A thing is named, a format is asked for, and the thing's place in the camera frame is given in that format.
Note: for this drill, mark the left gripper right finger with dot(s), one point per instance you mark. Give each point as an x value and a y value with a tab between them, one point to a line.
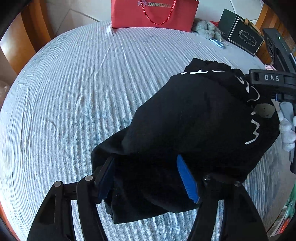
241	221

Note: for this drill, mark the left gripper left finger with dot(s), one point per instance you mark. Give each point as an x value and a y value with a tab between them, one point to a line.
55	217

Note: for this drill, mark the black t-shirt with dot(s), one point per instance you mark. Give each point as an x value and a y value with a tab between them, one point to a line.
206	116

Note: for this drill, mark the white gloved right hand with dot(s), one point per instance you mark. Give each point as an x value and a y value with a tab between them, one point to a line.
287	134

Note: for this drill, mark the dark green gift box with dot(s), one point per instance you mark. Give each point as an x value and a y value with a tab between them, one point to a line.
240	32

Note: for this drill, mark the grey plush toy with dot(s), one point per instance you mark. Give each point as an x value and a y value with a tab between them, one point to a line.
206	29

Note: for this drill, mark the red paper gift bag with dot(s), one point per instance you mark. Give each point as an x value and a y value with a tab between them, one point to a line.
176	15

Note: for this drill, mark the striped floral bed sheet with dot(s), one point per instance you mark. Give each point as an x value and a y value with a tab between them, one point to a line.
83	87

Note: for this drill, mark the blue handled scissors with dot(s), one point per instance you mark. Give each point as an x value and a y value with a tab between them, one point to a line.
220	44

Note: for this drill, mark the wooden bed frame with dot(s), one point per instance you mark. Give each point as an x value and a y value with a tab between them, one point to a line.
25	29

